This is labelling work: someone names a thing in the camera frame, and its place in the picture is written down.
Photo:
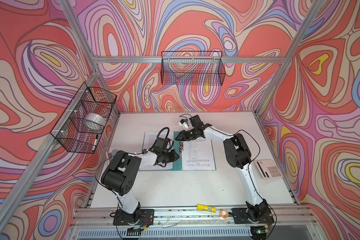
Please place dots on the printed white paper sheet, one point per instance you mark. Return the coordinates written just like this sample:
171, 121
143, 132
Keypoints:
149, 138

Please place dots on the back black wire basket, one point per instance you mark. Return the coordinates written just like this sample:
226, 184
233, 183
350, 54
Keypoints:
192, 68

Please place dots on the grey blue stapler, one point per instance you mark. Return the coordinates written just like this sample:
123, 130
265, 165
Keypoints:
112, 153

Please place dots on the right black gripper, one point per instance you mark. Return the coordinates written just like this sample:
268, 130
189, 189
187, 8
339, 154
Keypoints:
184, 135

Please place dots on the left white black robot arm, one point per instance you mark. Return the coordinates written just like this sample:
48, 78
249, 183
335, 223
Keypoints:
119, 176

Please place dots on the black white marker pen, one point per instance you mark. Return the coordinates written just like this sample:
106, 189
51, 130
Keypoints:
95, 143

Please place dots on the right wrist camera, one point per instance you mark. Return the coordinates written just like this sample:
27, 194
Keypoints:
184, 123

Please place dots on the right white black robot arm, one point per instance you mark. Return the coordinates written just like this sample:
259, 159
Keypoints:
238, 156

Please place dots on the black wire basket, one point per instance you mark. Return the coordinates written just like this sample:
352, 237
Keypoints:
192, 68
72, 133

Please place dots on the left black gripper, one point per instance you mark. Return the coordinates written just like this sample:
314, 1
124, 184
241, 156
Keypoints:
174, 157

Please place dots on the pink white calculator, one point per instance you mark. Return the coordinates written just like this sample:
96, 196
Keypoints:
268, 169

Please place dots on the white tape roll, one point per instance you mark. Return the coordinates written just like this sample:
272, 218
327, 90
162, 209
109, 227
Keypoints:
93, 120

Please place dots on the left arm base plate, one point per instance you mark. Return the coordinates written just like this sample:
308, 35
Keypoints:
140, 217

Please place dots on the white paper sheets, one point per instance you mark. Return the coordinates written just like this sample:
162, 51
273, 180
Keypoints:
198, 155

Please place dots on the metal folder clip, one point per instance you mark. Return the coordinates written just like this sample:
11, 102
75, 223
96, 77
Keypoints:
181, 147

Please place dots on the left black wire basket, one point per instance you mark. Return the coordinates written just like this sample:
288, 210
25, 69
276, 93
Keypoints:
72, 133

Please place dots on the teal paper folder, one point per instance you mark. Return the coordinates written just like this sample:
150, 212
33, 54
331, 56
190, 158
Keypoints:
177, 166

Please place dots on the yellow glue stick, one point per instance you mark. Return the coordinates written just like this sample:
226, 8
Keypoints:
205, 208

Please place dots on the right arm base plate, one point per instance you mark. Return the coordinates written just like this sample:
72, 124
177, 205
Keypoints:
245, 216

